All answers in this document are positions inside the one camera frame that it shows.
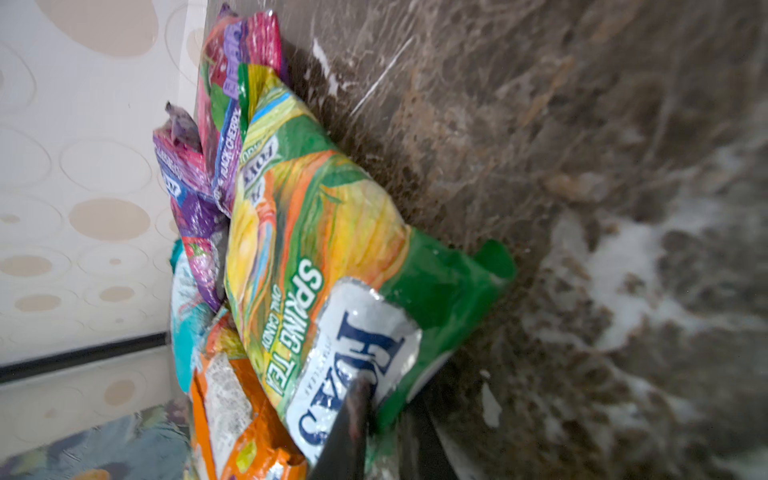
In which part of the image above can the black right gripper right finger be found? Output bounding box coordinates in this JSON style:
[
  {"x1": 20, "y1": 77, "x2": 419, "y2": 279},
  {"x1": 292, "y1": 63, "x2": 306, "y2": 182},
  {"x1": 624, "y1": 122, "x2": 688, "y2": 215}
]
[{"x1": 398, "y1": 393, "x2": 458, "y2": 480}]

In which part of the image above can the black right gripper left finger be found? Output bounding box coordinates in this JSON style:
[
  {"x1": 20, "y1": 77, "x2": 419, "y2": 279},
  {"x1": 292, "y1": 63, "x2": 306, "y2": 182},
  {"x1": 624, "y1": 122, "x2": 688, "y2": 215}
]
[{"x1": 308, "y1": 376, "x2": 372, "y2": 480}]

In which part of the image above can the green Fox's spring tea packet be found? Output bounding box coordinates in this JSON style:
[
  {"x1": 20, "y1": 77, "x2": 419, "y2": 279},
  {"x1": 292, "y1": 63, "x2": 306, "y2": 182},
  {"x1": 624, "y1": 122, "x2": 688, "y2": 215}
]
[{"x1": 224, "y1": 64, "x2": 517, "y2": 464}]

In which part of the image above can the white floral paper bag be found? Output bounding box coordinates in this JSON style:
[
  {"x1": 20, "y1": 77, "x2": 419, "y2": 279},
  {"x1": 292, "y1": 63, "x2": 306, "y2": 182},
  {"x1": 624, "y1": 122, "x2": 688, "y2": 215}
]
[{"x1": 1, "y1": 399, "x2": 190, "y2": 479}]

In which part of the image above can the orange snack packet centre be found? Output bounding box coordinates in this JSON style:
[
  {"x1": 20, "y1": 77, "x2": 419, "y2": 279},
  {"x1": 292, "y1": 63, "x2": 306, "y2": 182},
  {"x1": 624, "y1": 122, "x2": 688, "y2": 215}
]
[{"x1": 185, "y1": 308, "x2": 309, "y2": 479}]

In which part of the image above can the teal snack packet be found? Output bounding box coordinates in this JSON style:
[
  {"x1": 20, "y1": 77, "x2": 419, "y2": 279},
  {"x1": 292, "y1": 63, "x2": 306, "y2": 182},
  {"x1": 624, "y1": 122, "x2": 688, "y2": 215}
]
[{"x1": 169, "y1": 239, "x2": 213, "y2": 395}]

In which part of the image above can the purple Fox's candy packet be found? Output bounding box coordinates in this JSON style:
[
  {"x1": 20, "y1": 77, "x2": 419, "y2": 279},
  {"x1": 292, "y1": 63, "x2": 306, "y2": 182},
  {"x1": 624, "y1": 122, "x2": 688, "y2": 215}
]
[{"x1": 153, "y1": 102, "x2": 229, "y2": 311}]

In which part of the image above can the pink candy packet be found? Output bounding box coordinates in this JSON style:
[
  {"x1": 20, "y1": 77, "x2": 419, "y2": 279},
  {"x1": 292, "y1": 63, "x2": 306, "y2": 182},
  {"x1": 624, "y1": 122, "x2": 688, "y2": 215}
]
[{"x1": 196, "y1": 3, "x2": 287, "y2": 216}]

